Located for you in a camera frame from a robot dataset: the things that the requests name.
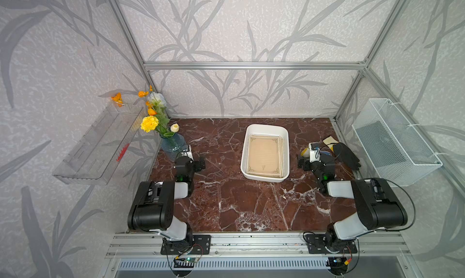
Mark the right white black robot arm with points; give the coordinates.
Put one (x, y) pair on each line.
(377, 207)

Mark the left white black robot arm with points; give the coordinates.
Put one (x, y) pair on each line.
(153, 207)

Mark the beige stationery paper stack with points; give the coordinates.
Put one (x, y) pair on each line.
(265, 156)

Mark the white plastic storage box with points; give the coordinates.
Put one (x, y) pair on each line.
(267, 130)

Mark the blue glass vase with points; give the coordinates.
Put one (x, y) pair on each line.
(173, 146)

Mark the yellow orange artificial flowers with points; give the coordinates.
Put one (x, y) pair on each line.
(157, 119)

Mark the blue white dotted glove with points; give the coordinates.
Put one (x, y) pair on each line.
(326, 151)

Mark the red pen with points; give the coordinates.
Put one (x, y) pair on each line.
(123, 151)

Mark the black yellow work glove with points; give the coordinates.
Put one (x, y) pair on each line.
(343, 153)

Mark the left green circuit board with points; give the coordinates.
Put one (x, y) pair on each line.
(186, 262)

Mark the aluminium front rail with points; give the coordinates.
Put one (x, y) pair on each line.
(254, 244)

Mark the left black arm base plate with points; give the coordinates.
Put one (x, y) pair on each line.
(196, 244)

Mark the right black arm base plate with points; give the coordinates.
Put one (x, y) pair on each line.
(321, 244)

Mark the clear acrylic wall shelf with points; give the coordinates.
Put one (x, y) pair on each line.
(92, 161)

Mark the aluminium cage frame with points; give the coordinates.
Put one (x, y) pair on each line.
(366, 85)

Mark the right circuit board with wires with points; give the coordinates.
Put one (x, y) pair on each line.
(338, 266)

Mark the white wire mesh basket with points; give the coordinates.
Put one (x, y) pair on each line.
(394, 146)

